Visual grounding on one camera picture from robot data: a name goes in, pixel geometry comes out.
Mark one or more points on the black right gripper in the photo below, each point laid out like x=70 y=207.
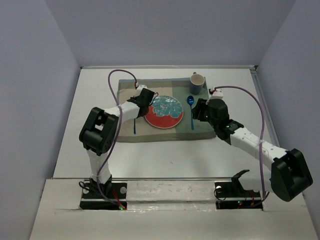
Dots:
x=201 y=105

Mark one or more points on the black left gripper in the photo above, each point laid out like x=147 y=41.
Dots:
x=133 y=98

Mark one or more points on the blue metal spoon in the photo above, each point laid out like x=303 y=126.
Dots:
x=190 y=101

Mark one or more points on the red and teal plate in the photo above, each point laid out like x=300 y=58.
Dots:
x=165 y=112

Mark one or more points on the lavender cup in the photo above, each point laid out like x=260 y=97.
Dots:
x=196 y=83

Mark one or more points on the blue metal fork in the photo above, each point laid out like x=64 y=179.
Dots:
x=134 y=126

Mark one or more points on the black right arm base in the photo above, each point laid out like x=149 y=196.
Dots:
x=230 y=195

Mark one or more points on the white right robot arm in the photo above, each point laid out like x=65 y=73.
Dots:
x=288 y=174

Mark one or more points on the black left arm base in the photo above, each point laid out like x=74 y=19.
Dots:
x=111 y=198

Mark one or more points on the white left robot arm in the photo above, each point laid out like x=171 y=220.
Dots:
x=101 y=131

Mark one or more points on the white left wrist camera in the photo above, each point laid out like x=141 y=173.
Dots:
x=139 y=89

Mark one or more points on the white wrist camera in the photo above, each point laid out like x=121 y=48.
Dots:
x=139 y=89
x=215 y=93

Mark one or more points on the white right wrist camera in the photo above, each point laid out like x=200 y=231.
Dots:
x=215 y=93

